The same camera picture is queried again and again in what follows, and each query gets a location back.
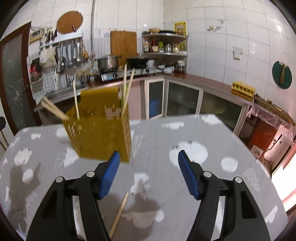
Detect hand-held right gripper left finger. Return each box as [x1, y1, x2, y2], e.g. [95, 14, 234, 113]
[26, 151, 121, 241]

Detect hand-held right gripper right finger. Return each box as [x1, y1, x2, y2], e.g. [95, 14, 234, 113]
[178, 149, 271, 241]

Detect yellow plastic utensil holder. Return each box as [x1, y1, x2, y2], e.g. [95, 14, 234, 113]
[62, 87, 133, 163]

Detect wooden stick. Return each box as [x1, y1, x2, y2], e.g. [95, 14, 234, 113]
[0, 130, 8, 150]

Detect brown frosted glass door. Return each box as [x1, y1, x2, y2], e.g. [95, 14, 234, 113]
[0, 22, 42, 135]

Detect grey bear print tablecloth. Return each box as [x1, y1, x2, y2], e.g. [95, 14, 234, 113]
[0, 113, 288, 241]

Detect red and black hanging item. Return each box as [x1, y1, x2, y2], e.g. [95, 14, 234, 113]
[30, 58, 43, 82]

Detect metal sink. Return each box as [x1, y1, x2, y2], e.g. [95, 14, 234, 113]
[34, 83, 90, 110]

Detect white soap bottle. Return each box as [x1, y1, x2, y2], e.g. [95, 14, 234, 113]
[52, 69, 61, 91]

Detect kitchen counter cabinets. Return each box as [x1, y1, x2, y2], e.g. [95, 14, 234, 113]
[129, 74, 254, 136]

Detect white hanging cloth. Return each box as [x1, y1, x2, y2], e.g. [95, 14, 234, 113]
[39, 47, 56, 68]

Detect metal faucet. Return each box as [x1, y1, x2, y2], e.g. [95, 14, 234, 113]
[57, 57, 72, 88]

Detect red cabinet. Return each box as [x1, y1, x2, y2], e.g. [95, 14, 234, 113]
[248, 120, 278, 151]

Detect gas stove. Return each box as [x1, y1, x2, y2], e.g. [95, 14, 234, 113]
[100, 67, 158, 82]

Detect clear plastic sheet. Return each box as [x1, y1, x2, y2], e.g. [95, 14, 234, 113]
[247, 104, 295, 144]

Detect knife holder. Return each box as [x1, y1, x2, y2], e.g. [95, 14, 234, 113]
[44, 26, 57, 44]

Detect row of hanging ladles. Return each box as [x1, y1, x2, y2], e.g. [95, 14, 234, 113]
[55, 38, 90, 70]

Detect yellow egg carton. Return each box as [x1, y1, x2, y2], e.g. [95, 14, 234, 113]
[231, 81, 256, 97]

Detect long wooden board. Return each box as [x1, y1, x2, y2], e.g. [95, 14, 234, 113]
[254, 96, 296, 127]

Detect stack of white dishes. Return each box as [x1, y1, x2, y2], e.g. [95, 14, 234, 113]
[157, 60, 187, 74]

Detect steel cooking pot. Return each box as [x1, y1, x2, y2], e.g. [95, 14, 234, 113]
[95, 55, 122, 71]

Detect black wok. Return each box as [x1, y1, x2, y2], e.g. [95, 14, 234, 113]
[126, 57, 154, 68]

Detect round wooden board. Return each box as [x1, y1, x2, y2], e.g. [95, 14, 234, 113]
[56, 11, 84, 33]

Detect wooden cutting board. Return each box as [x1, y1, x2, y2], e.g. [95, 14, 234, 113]
[110, 31, 138, 67]

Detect row of condiment bottles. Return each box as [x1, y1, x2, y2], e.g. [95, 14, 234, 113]
[143, 38, 187, 53]

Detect green round board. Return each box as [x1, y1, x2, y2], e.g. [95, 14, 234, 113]
[272, 61, 292, 90]

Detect metal corner shelf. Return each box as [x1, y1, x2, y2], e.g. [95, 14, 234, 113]
[141, 33, 188, 57]

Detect yellow wall device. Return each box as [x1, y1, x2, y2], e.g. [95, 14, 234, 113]
[29, 30, 44, 43]

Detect wall utensil rack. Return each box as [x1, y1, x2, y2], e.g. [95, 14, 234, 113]
[39, 31, 84, 49]

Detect white wall socket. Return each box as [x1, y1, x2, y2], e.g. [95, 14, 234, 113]
[232, 46, 243, 60]

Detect grey wall pipe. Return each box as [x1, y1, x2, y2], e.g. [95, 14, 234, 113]
[91, 0, 97, 54]

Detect wooden handled peeler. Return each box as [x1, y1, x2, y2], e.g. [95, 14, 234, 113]
[278, 62, 290, 84]

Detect yellow wall poster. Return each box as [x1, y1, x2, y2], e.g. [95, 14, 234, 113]
[174, 21, 187, 37]

